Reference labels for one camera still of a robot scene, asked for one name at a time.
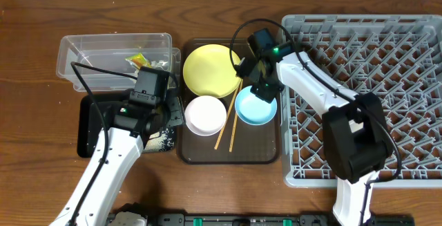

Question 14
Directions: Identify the white bowl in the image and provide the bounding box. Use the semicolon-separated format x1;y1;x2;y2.
184;95;227;136

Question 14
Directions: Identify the clear plastic bin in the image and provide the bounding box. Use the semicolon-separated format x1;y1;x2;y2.
57;32;181;92

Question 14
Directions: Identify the black waste tray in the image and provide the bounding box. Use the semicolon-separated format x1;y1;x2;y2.
76;91;178;158

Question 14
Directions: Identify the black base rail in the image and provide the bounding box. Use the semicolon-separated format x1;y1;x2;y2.
106;213;415;226

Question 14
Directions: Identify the yellow plate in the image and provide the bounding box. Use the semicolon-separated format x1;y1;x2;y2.
183;44;241;98

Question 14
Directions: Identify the brown serving tray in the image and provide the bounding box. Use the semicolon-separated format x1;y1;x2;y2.
176;38;281;165

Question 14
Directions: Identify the grey dishwasher rack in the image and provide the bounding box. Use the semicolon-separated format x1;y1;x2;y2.
280;15;441;188

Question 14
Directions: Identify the wooden chopstick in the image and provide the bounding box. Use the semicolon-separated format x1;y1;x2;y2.
214;79;243;150
229;80;243;153

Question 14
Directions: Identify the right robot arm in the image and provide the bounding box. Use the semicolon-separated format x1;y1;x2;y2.
235;28;393;225

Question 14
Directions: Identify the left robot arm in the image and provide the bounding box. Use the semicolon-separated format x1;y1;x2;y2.
53;66;185;225

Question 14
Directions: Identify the green orange snack wrapper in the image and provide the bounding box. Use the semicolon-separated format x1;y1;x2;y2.
125;53;152;70

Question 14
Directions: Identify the light blue bowl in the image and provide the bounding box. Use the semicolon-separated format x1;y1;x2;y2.
234;86;278;126

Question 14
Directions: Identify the white napkin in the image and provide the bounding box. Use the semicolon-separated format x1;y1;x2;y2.
134;61;170;76

